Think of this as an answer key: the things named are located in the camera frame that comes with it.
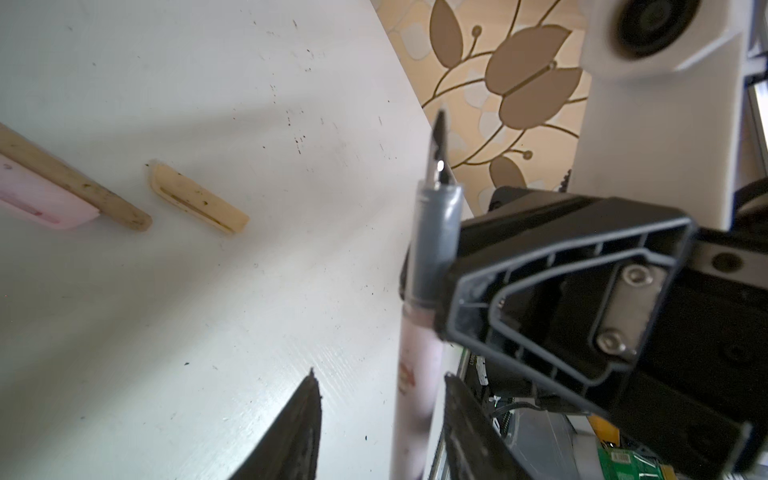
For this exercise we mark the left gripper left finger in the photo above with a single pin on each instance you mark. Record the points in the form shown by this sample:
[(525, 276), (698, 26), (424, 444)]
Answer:
[(290, 447)]

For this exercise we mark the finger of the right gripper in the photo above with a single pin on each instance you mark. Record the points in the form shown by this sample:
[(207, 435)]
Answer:
[(563, 289)]

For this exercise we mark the tan pen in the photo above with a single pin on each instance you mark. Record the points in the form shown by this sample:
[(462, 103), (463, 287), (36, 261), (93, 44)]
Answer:
[(38, 160)]

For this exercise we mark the pink white pen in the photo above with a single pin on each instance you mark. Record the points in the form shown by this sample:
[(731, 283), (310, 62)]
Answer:
[(432, 250)]

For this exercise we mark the tan pen cap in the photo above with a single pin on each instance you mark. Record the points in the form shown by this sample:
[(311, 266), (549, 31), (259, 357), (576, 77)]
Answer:
[(195, 200)]

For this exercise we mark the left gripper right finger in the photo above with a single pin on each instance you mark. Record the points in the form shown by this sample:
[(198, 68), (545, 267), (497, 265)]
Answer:
[(474, 449)]

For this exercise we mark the pink pen cap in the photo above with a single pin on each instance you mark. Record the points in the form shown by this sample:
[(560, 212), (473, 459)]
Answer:
[(35, 198)]

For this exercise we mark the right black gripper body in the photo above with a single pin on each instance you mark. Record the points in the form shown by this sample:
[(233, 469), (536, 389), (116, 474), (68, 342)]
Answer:
[(698, 397)]

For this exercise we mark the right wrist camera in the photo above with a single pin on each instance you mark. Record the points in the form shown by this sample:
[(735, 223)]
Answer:
[(663, 117)]

